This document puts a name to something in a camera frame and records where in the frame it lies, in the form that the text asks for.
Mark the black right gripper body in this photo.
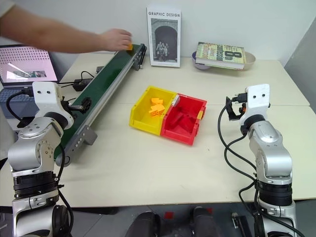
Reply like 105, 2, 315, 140
231, 92, 248, 117

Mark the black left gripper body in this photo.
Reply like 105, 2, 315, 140
59, 96, 84, 116

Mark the green conveyor belt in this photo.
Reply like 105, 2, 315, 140
54, 43, 148, 167

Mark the person's bare hand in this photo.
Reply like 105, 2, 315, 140
100, 28, 133, 52

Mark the black power adapter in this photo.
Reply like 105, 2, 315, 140
73, 79, 91, 92

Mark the cream bowl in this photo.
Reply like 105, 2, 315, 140
243, 52, 257, 70

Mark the blue-grey case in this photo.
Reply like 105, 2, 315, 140
0, 87, 38, 129

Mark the red block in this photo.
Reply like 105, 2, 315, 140
169, 113, 185, 127
179, 114, 198, 133

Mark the lavender bowl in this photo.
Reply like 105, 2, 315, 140
190, 50, 213, 71

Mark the yellow plastic bin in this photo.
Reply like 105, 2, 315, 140
128, 85, 177, 137

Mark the laptop with pink screen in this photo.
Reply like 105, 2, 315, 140
0, 44, 60, 90

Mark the red plastic bin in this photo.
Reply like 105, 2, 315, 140
160, 93, 208, 147

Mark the Graphic Design book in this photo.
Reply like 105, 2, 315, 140
146, 5, 182, 68

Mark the black floor device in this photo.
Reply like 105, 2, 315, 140
230, 212, 255, 237

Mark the dark rounded shape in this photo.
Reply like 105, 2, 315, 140
131, 211, 161, 237
192, 206, 220, 237

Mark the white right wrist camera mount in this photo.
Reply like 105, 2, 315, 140
240, 83, 271, 124

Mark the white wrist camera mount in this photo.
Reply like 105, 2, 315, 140
240, 83, 271, 124
32, 81, 65, 117

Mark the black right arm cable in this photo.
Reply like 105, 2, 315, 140
217, 104, 306, 237

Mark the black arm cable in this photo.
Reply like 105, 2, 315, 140
217, 104, 306, 237
5, 89, 34, 124

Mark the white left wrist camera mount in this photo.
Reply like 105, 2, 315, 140
32, 81, 65, 117

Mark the thin black adapter cable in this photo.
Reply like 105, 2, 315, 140
58, 71, 97, 87

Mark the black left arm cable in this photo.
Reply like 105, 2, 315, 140
5, 89, 34, 124

